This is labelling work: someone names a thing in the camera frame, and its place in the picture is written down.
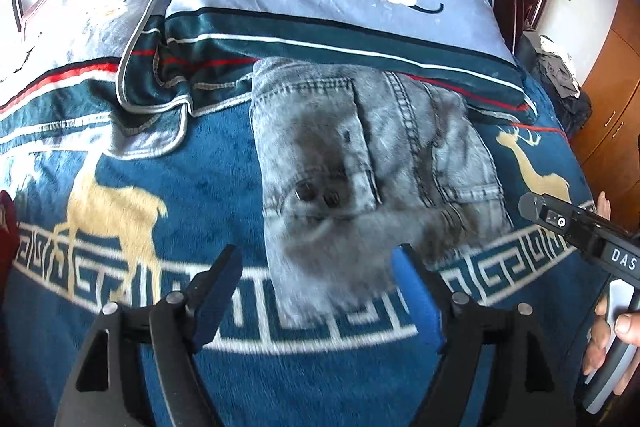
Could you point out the orange wooden wardrobe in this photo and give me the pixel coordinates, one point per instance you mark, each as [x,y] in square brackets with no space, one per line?
[615,107]

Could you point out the dark clothes pile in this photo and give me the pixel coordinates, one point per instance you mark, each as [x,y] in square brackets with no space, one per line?
[560,72]

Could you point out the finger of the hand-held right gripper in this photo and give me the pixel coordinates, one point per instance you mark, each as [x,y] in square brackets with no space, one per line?
[547,214]

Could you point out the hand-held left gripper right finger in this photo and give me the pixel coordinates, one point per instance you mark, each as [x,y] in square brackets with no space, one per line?
[417,307]

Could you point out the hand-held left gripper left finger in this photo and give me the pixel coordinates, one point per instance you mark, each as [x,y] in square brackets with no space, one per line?
[220,302]

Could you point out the red garment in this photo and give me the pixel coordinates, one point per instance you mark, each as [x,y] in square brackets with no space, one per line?
[7,247]

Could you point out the grey denim pants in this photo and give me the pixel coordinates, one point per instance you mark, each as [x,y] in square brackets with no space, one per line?
[325,147]

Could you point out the person's right hand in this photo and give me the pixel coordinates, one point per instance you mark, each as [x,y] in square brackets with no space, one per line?
[629,324]

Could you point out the blue deer print blanket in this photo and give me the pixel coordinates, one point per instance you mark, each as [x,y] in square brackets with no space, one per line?
[200,187]

